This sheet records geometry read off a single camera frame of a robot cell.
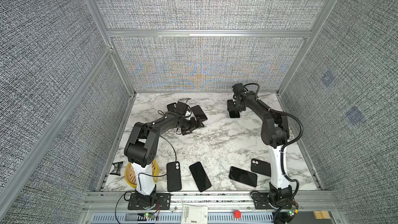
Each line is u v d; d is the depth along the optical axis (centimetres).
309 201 75
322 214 69
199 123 86
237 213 69
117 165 82
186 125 82
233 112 103
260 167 86
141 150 50
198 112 108
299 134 54
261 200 73
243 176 104
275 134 61
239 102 80
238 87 85
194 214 70
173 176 82
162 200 74
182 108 80
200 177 80
